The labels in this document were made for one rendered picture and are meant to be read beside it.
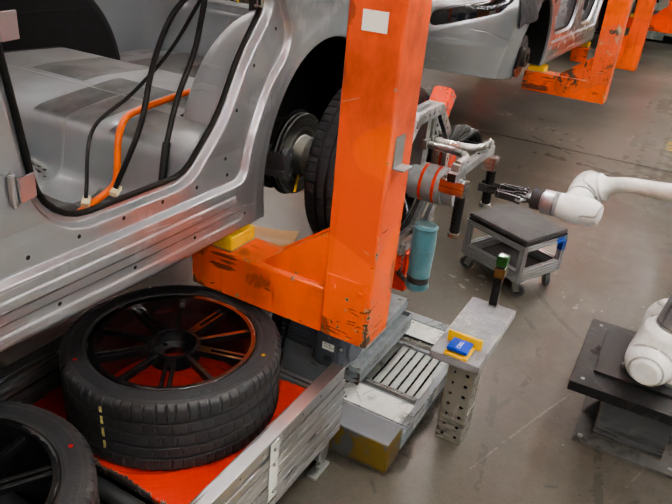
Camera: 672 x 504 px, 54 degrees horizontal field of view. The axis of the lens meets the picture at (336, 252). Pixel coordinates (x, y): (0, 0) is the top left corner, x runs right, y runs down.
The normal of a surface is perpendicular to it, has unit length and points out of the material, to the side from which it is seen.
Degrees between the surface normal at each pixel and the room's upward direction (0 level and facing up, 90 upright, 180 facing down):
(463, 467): 0
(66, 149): 81
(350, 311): 90
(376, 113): 90
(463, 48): 98
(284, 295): 90
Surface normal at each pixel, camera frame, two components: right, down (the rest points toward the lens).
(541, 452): 0.08, -0.89
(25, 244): 0.86, 0.32
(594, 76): -0.49, 0.36
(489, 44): 0.27, 0.53
